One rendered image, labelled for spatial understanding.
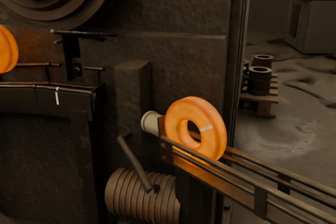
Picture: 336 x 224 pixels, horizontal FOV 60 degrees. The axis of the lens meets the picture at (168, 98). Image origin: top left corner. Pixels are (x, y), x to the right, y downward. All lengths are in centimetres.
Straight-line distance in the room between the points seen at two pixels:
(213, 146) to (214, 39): 33
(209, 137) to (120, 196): 31
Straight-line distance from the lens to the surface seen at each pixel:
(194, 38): 83
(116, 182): 81
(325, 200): 55
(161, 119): 68
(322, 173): 193
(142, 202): 78
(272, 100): 245
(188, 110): 62
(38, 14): 89
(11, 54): 99
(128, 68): 79
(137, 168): 78
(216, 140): 59
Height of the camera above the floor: 101
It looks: 22 degrees down
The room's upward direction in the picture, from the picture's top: straight up
